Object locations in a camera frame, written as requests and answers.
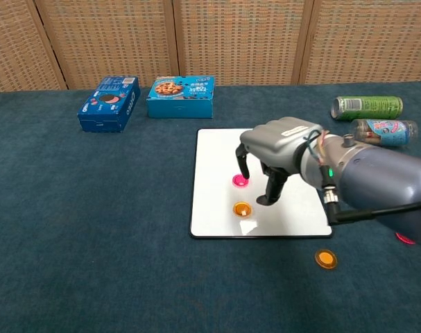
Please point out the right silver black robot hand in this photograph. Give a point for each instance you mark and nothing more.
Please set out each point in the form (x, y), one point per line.
(279, 142)

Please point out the red round magnet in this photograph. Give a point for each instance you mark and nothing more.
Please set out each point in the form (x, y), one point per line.
(402, 238)
(237, 182)

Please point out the yellow round magnet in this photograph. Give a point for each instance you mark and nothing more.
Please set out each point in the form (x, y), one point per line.
(325, 258)
(242, 209)

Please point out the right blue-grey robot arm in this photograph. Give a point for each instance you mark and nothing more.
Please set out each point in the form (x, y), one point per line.
(387, 173)

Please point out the white magnetic whiteboard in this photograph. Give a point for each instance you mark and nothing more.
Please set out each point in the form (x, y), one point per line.
(213, 156)

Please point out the green drink can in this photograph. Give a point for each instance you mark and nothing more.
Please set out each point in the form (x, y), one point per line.
(366, 105)

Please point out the light blue chocolate-chip cookie box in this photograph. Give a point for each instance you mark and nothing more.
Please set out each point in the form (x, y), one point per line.
(180, 100)

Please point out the clear bottle with blue label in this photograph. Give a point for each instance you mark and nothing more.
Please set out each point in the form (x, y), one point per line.
(387, 130)

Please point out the woven bamboo folding screen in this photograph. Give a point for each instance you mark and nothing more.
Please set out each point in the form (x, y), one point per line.
(231, 38)

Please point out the dark blue Oreo box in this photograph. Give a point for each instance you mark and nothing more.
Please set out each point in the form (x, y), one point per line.
(106, 104)

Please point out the blue felt table cover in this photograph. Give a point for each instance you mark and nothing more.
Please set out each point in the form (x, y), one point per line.
(92, 225)

